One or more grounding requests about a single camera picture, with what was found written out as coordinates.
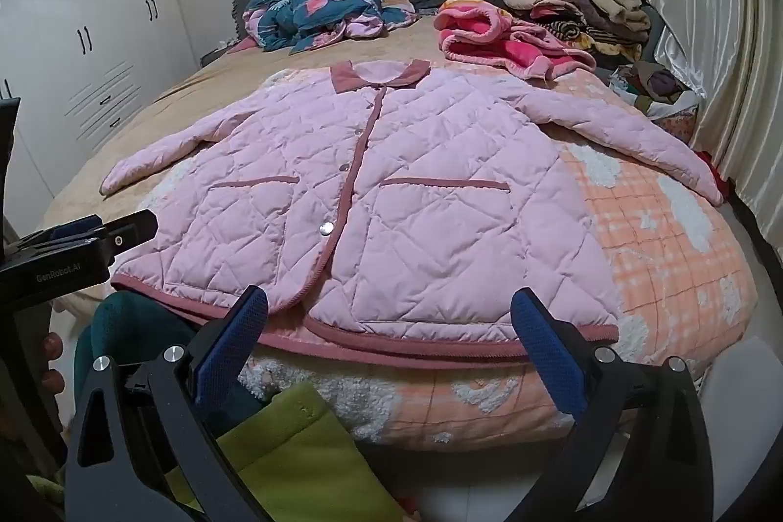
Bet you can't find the blue flamingo-print quilt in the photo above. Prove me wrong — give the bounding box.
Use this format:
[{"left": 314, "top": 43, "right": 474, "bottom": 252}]
[{"left": 241, "top": 0, "right": 420, "bottom": 55}]

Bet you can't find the white satin curtain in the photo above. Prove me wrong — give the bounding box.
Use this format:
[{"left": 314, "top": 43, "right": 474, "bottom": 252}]
[{"left": 633, "top": 0, "right": 783, "bottom": 229}]

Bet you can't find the white wardrobe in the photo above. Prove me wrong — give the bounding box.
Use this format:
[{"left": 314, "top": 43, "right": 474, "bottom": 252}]
[{"left": 0, "top": 0, "right": 203, "bottom": 229}]

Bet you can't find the person's left hand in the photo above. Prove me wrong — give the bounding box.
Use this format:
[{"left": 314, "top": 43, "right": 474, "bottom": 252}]
[{"left": 40, "top": 331, "right": 67, "bottom": 397}]

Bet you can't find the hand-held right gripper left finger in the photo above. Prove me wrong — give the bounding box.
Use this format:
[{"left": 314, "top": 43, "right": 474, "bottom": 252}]
[{"left": 64, "top": 285, "right": 273, "bottom": 522}]

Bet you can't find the pink fleece robe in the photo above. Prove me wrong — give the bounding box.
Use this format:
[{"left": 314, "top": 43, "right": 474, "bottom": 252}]
[{"left": 434, "top": 0, "right": 597, "bottom": 83}]

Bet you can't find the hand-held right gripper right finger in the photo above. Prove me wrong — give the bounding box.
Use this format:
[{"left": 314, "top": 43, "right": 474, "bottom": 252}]
[{"left": 509, "top": 286, "right": 716, "bottom": 522}]

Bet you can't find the pink quilted jacket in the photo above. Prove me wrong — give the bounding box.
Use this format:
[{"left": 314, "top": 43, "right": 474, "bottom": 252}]
[{"left": 99, "top": 59, "right": 726, "bottom": 370}]

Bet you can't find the orange plaid blanket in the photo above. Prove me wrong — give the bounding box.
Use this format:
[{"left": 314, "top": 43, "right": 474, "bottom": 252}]
[{"left": 138, "top": 66, "right": 762, "bottom": 446}]

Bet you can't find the person's teal clothing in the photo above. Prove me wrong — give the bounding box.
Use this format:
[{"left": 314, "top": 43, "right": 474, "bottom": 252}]
[{"left": 73, "top": 290, "right": 270, "bottom": 437}]

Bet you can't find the red plastic bag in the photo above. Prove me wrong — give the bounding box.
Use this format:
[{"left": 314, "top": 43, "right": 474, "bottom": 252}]
[{"left": 694, "top": 149, "right": 732, "bottom": 199}]

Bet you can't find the floral basket of clothes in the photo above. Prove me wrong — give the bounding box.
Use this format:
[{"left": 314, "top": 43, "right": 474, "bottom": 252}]
[{"left": 608, "top": 60, "right": 704, "bottom": 122}]

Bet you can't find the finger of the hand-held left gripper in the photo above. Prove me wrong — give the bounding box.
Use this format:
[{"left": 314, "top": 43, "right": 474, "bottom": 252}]
[
  {"left": 101, "top": 209, "right": 161, "bottom": 259},
  {"left": 18, "top": 214, "right": 105, "bottom": 249}
]

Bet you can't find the person's yellow-green clothing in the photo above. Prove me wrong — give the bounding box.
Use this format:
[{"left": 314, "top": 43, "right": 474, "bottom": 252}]
[{"left": 27, "top": 381, "right": 383, "bottom": 522}]

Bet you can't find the pile of folded clothes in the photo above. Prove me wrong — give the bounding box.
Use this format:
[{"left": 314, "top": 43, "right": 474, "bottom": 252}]
[{"left": 500, "top": 0, "right": 658, "bottom": 61}]

